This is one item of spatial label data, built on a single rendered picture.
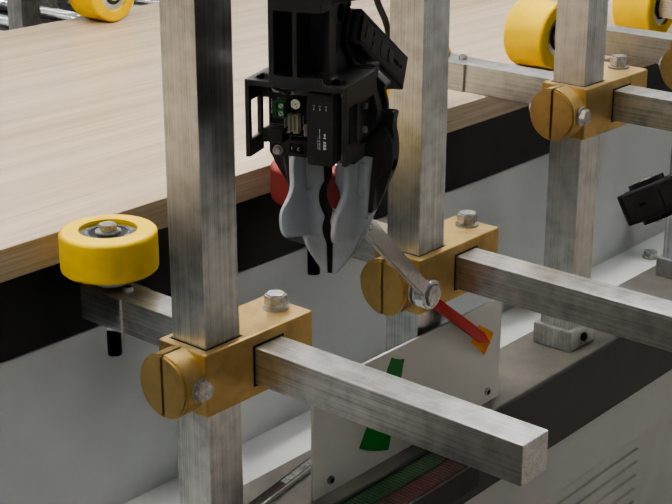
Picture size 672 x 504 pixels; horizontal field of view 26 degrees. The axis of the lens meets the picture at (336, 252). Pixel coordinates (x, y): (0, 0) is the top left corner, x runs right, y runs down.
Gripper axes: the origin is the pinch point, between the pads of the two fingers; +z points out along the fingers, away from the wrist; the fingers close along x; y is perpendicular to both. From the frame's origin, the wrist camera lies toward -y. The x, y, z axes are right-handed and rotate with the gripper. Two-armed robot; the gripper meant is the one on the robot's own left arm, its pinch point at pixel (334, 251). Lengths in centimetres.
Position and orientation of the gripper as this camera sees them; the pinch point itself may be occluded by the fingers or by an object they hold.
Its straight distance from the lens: 103.3
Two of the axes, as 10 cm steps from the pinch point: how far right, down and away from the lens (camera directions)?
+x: 9.4, 1.2, -3.3
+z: 0.0, 9.4, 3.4
